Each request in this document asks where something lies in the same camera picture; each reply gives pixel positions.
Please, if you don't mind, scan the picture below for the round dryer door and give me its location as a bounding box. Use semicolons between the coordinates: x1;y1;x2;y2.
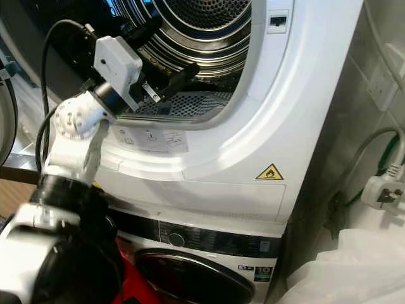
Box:
0;57;20;165

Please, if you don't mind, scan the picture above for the black washer dial knob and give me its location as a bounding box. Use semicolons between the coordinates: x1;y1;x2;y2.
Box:
168;231;186;248

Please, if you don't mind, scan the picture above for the red plastic item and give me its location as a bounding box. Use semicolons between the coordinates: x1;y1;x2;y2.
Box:
117;256;153;304

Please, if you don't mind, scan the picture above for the grey perforated lint filter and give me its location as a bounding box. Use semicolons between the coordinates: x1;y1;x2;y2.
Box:
133;91;235;118

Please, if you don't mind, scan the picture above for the white washing machine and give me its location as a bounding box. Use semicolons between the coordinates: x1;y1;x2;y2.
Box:
101;203;285;304

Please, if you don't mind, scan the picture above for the white wall socket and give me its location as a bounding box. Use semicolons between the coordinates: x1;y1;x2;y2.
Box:
366;60;399;113

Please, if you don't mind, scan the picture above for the white plastic bag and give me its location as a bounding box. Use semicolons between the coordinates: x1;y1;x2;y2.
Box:
275;228;405;304

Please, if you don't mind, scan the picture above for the grey power cable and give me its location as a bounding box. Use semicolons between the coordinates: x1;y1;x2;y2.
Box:
332;127;405;191

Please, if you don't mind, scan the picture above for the yellow fire warning sticker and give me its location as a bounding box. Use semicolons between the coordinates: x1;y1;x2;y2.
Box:
255;163;285;181

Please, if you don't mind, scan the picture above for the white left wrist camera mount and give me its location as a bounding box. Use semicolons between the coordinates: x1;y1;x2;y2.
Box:
93;36;144;111

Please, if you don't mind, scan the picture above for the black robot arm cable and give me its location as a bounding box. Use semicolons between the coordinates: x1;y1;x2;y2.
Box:
36;19;102;175

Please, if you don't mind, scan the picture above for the green cable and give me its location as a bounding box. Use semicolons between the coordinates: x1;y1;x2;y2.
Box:
345;136;399;206

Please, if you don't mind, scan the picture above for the steel shelf ledge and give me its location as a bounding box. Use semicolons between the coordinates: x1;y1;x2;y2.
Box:
2;155;42;186

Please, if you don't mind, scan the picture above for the green warranty sticker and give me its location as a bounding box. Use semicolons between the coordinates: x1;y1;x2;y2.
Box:
253;266;274;283

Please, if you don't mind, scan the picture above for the white power plug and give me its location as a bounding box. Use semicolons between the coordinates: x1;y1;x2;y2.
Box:
361;161;405;211

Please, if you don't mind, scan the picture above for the steel dryer drum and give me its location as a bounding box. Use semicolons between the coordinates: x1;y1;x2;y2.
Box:
108;0;254;96

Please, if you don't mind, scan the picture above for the white tumble dryer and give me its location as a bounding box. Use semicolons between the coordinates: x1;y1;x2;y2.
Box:
3;0;365;238

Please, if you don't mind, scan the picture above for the white instruction sticker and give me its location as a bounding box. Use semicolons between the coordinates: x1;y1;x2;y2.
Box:
111;125;190;155

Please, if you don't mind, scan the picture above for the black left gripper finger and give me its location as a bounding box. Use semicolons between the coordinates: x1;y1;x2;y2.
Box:
157;63;201;98
125;16;163;45

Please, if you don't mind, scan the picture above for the dark round washer door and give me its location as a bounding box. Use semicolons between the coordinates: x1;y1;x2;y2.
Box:
133;248;257;304

